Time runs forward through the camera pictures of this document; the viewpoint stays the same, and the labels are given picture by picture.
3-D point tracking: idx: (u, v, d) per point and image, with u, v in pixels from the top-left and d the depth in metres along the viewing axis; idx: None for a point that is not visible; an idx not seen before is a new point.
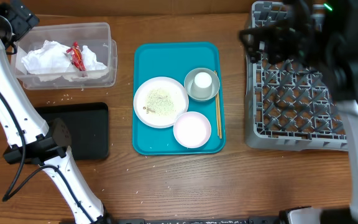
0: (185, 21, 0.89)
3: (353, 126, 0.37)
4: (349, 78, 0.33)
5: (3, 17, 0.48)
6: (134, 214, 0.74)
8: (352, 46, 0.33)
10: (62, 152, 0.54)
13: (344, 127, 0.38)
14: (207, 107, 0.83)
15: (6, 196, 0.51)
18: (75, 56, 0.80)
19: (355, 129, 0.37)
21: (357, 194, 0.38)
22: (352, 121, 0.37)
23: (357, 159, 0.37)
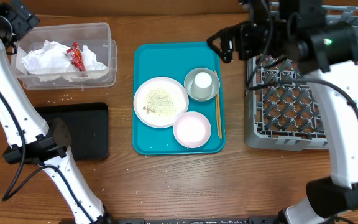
0: (185, 21, 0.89)
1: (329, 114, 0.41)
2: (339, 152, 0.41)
3: (323, 94, 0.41)
4: (311, 49, 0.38)
5: (3, 17, 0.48)
6: (134, 213, 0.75)
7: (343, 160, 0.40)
8: (310, 22, 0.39)
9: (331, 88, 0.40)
10: (62, 152, 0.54)
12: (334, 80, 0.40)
13: (316, 98, 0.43)
14: (208, 107, 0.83)
15: (6, 196, 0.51)
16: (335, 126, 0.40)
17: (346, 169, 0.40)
18: (75, 56, 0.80)
19: (325, 98, 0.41)
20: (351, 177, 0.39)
21: (334, 158, 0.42)
22: (320, 89, 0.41)
23: (330, 126, 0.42)
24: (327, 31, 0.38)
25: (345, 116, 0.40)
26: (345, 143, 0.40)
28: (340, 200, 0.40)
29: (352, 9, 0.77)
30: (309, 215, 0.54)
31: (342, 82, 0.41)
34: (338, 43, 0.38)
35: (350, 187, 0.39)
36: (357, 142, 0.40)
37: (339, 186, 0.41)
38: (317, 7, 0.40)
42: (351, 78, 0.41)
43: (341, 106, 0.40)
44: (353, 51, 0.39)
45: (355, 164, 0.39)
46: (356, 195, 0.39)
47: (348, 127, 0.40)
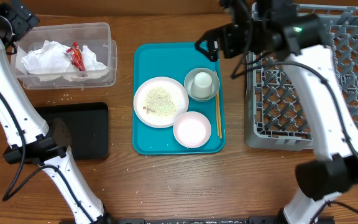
0: (185, 21, 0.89)
1: (305, 93, 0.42)
2: (319, 128, 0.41)
3: (297, 75, 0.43)
4: (284, 40, 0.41)
5: (3, 17, 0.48)
6: (134, 214, 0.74)
7: (322, 133, 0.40)
8: (283, 15, 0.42)
9: (303, 68, 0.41)
10: (62, 152, 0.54)
12: (307, 61, 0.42)
13: (291, 79, 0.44)
14: (208, 107, 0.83)
15: (6, 196, 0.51)
16: (311, 102, 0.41)
17: (325, 142, 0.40)
18: (75, 56, 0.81)
19: (298, 78, 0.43)
20: (330, 149, 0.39)
21: (315, 136, 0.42)
22: (294, 70, 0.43)
23: (307, 105, 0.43)
24: (298, 20, 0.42)
25: (319, 91, 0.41)
26: (321, 117, 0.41)
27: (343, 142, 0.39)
28: (321, 172, 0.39)
29: (352, 9, 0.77)
30: (304, 206, 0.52)
31: (315, 62, 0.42)
34: (309, 30, 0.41)
35: (331, 157, 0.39)
36: (332, 115, 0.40)
37: (318, 160, 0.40)
38: (289, 4, 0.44)
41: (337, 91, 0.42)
42: (322, 60, 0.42)
43: (314, 82, 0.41)
44: (321, 36, 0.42)
45: (333, 136, 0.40)
46: (335, 164, 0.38)
47: (322, 102, 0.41)
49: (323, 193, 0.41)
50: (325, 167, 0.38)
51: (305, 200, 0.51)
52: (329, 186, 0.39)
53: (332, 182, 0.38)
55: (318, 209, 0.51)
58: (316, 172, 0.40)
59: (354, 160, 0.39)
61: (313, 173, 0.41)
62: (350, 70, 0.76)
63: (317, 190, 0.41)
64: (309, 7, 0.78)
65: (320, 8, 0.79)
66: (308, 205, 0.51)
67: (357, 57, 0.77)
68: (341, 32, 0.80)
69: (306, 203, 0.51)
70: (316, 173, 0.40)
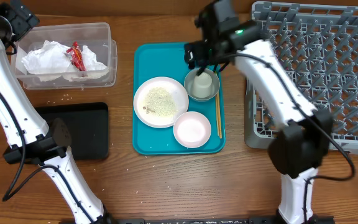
0: (185, 21, 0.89)
1: (256, 78, 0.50)
2: (273, 104, 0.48)
3: (247, 66, 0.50)
4: (230, 44, 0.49)
5: (3, 18, 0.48)
6: (134, 214, 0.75)
7: (276, 107, 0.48)
8: (229, 25, 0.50)
9: (248, 58, 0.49)
10: (62, 152, 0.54)
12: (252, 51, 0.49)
13: (245, 70, 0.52)
14: (208, 107, 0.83)
15: (6, 196, 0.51)
16: (262, 84, 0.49)
17: (280, 113, 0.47)
18: (75, 56, 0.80)
19: (248, 68, 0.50)
20: (285, 116, 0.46)
21: (273, 112, 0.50)
22: (243, 62, 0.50)
23: (260, 87, 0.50)
24: (238, 26, 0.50)
25: (265, 74, 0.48)
26: (271, 96, 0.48)
27: (294, 110, 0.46)
28: (282, 136, 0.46)
29: (352, 9, 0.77)
30: (290, 194, 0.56)
31: (258, 51, 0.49)
34: (249, 34, 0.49)
35: (286, 124, 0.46)
36: (280, 91, 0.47)
37: (279, 129, 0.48)
38: (232, 15, 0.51)
41: (282, 68, 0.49)
42: (263, 48, 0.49)
43: (260, 68, 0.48)
44: (260, 33, 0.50)
45: (284, 108, 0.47)
46: (291, 126, 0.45)
47: (270, 82, 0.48)
49: (291, 160, 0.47)
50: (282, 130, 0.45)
51: (289, 188, 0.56)
52: (291, 149, 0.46)
53: (290, 142, 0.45)
55: (304, 193, 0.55)
58: (279, 140, 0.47)
59: (309, 121, 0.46)
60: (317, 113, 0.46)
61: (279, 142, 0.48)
62: (350, 70, 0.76)
63: (286, 159, 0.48)
64: (309, 8, 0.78)
65: (321, 8, 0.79)
66: (293, 190, 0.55)
67: (357, 57, 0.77)
68: (341, 32, 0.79)
69: (290, 189, 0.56)
70: (280, 140, 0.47)
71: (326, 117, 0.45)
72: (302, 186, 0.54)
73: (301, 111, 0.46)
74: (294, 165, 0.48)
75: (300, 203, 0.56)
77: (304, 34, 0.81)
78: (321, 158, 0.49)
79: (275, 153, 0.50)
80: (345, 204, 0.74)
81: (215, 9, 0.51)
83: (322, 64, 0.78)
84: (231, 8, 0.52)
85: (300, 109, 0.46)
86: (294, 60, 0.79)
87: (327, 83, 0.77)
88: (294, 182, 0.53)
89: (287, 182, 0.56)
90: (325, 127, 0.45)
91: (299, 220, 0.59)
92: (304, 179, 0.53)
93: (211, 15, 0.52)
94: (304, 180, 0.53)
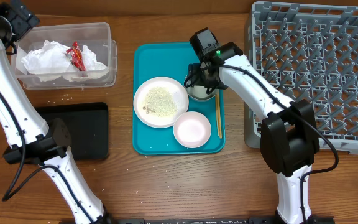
0: (185, 20, 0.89)
1: (238, 86, 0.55)
2: (255, 104, 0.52)
3: (230, 77, 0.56)
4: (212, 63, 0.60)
5: (2, 18, 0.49)
6: (134, 214, 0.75)
7: (258, 106, 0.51)
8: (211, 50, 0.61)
9: (229, 68, 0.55)
10: (62, 152, 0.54)
12: (232, 63, 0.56)
13: (230, 81, 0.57)
14: (209, 107, 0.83)
15: (6, 196, 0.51)
16: (243, 89, 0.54)
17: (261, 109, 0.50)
18: (75, 56, 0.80)
19: (231, 78, 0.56)
20: (266, 109, 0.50)
21: (259, 114, 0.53)
22: (225, 74, 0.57)
23: (243, 93, 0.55)
24: (219, 48, 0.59)
25: (245, 79, 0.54)
26: (252, 95, 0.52)
27: (274, 104, 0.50)
28: (267, 131, 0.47)
29: (352, 9, 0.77)
30: (287, 193, 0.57)
31: (237, 63, 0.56)
34: (226, 53, 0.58)
35: (267, 117, 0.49)
36: (258, 91, 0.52)
37: (262, 125, 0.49)
38: (212, 42, 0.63)
41: (259, 74, 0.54)
42: (240, 60, 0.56)
43: (239, 75, 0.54)
44: (236, 50, 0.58)
45: (264, 103, 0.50)
46: (273, 119, 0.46)
47: (248, 84, 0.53)
49: (280, 155, 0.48)
50: (264, 124, 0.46)
51: (284, 187, 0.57)
52: (279, 144, 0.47)
53: (276, 135, 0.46)
55: (300, 191, 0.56)
58: (265, 135, 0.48)
59: (289, 112, 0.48)
60: (296, 103, 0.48)
61: (266, 139, 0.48)
62: (350, 70, 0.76)
63: (275, 155, 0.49)
64: (309, 8, 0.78)
65: (321, 8, 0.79)
66: (288, 190, 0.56)
67: (357, 57, 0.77)
68: (341, 32, 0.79)
69: (286, 189, 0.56)
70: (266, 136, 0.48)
71: (305, 108, 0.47)
72: (298, 185, 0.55)
73: (279, 104, 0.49)
74: (285, 162, 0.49)
75: (297, 202, 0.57)
77: (304, 34, 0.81)
78: (312, 154, 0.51)
79: (266, 151, 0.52)
80: (345, 205, 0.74)
81: (197, 38, 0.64)
83: (322, 64, 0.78)
84: (211, 36, 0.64)
85: (278, 102, 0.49)
86: (294, 60, 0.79)
87: (327, 83, 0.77)
88: (289, 181, 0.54)
89: (282, 182, 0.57)
90: (306, 118, 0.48)
91: (299, 219, 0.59)
92: (299, 177, 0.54)
93: (196, 45, 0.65)
94: (299, 178, 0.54)
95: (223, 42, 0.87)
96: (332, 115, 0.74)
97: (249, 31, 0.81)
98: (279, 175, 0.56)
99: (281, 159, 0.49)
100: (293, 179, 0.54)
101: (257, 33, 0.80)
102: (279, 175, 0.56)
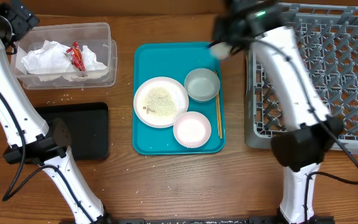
0: (185, 20, 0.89)
1: (273, 72, 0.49)
2: (288, 103, 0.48)
3: (266, 57, 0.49)
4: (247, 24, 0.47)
5: (3, 18, 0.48)
6: (134, 214, 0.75)
7: (291, 107, 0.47)
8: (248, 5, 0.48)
9: (270, 47, 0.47)
10: (62, 152, 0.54)
12: (273, 42, 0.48)
13: (265, 59, 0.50)
14: (208, 107, 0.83)
15: (6, 196, 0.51)
16: (279, 79, 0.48)
17: (294, 113, 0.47)
18: (75, 56, 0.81)
19: (267, 59, 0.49)
20: (298, 118, 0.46)
21: (287, 111, 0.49)
22: (261, 51, 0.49)
23: (276, 80, 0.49)
24: (260, 5, 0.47)
25: (284, 70, 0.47)
26: (288, 93, 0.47)
27: (309, 114, 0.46)
28: (291, 136, 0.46)
29: (352, 9, 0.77)
30: (291, 190, 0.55)
31: (279, 42, 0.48)
34: (269, 15, 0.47)
35: (298, 127, 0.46)
36: (297, 90, 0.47)
37: (287, 132, 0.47)
38: None
41: (301, 65, 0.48)
42: (284, 39, 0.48)
43: (279, 61, 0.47)
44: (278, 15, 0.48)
45: (299, 109, 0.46)
46: (302, 130, 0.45)
47: (287, 77, 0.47)
49: (293, 160, 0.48)
50: (293, 135, 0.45)
51: (289, 183, 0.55)
52: (298, 152, 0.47)
53: (299, 146, 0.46)
55: (305, 188, 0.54)
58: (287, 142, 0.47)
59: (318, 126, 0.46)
60: (330, 119, 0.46)
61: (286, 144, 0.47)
62: (350, 70, 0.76)
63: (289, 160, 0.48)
64: (309, 7, 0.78)
65: (321, 8, 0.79)
66: (293, 186, 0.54)
67: (357, 56, 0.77)
68: (341, 32, 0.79)
69: (291, 185, 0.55)
70: (286, 139, 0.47)
71: (337, 125, 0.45)
72: (304, 182, 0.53)
73: (315, 115, 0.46)
74: (295, 165, 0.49)
75: (301, 199, 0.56)
77: (304, 34, 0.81)
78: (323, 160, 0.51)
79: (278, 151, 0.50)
80: (345, 205, 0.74)
81: None
83: (322, 64, 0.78)
84: None
85: (315, 112, 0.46)
86: None
87: (327, 83, 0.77)
88: (296, 177, 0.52)
89: (288, 178, 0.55)
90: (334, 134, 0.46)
91: (299, 218, 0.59)
92: (306, 174, 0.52)
93: None
94: (306, 175, 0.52)
95: None
96: None
97: None
98: (286, 170, 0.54)
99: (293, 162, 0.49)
100: (299, 175, 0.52)
101: None
102: (286, 170, 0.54)
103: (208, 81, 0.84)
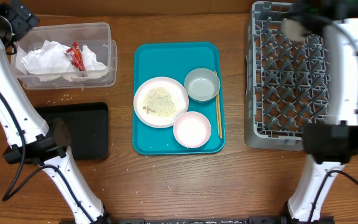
0: (185, 20, 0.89)
1: (336, 62, 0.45)
2: (336, 97, 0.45)
3: (334, 44, 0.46)
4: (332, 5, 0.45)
5: (3, 18, 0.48)
6: (134, 214, 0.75)
7: (339, 102, 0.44)
8: None
9: (344, 34, 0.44)
10: (62, 152, 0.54)
12: (350, 29, 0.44)
13: (332, 45, 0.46)
14: (208, 107, 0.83)
15: (6, 196, 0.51)
16: (339, 71, 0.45)
17: (339, 109, 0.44)
18: (75, 56, 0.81)
19: (335, 46, 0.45)
20: (342, 114, 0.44)
21: (331, 105, 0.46)
22: (333, 37, 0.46)
23: (335, 71, 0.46)
24: None
25: (348, 62, 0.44)
26: (342, 87, 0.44)
27: (354, 115, 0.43)
28: (326, 132, 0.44)
29: None
30: (306, 183, 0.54)
31: (357, 33, 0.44)
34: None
35: (337, 124, 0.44)
36: (353, 88, 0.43)
37: (324, 124, 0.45)
38: None
41: None
42: None
43: (348, 53, 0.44)
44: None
45: (347, 106, 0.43)
46: (340, 129, 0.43)
47: (349, 71, 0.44)
49: (320, 151, 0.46)
50: (330, 130, 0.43)
51: (307, 176, 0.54)
52: (329, 146, 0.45)
53: (332, 142, 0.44)
55: (321, 185, 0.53)
58: (321, 134, 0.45)
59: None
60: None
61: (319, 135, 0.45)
62: None
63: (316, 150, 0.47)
64: None
65: None
66: (309, 180, 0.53)
67: None
68: None
69: (307, 178, 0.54)
70: (318, 131, 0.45)
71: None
72: (322, 178, 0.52)
73: None
74: (320, 155, 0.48)
75: (312, 195, 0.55)
77: None
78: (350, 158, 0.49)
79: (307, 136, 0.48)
80: (345, 205, 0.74)
81: None
83: (322, 64, 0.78)
84: None
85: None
86: (294, 60, 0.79)
87: (327, 83, 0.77)
88: (315, 170, 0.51)
89: (307, 170, 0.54)
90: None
91: (304, 217, 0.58)
92: (326, 170, 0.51)
93: None
94: (325, 172, 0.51)
95: (223, 43, 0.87)
96: None
97: (249, 31, 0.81)
98: (307, 161, 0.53)
99: (317, 153, 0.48)
100: (319, 168, 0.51)
101: (257, 33, 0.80)
102: (308, 161, 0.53)
103: (208, 80, 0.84)
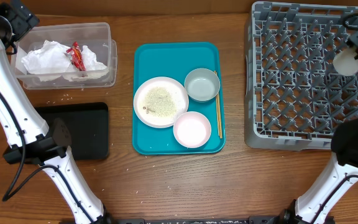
0: (185, 20, 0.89)
1: None
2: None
3: None
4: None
5: (3, 17, 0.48)
6: (134, 214, 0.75)
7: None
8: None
9: None
10: (62, 152, 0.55)
12: None
13: None
14: (208, 107, 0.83)
15: (6, 196, 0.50)
16: None
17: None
18: (75, 56, 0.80)
19: None
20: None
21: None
22: None
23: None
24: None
25: None
26: None
27: None
28: None
29: (352, 9, 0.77)
30: (320, 185, 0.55)
31: None
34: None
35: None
36: None
37: None
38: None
41: None
42: None
43: None
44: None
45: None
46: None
47: None
49: (350, 145, 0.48)
50: None
51: (324, 176, 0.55)
52: None
53: None
55: (335, 189, 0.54)
58: (355, 127, 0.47)
59: None
60: None
61: (353, 129, 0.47)
62: None
63: (347, 145, 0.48)
64: (309, 7, 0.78)
65: (321, 8, 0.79)
66: (326, 180, 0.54)
67: None
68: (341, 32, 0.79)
69: (324, 178, 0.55)
70: (352, 125, 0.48)
71: None
72: (339, 180, 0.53)
73: None
74: (348, 154, 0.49)
75: (324, 197, 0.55)
77: (304, 34, 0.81)
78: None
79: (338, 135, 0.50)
80: (345, 205, 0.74)
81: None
83: (322, 64, 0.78)
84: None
85: None
86: (294, 60, 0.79)
87: (327, 83, 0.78)
88: (335, 170, 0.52)
89: (325, 170, 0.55)
90: None
91: (307, 218, 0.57)
92: (346, 174, 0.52)
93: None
94: (345, 175, 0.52)
95: (222, 43, 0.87)
96: (332, 115, 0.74)
97: (249, 31, 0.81)
98: (330, 162, 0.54)
99: (346, 149, 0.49)
100: (339, 169, 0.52)
101: (257, 33, 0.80)
102: (330, 162, 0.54)
103: (208, 80, 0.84)
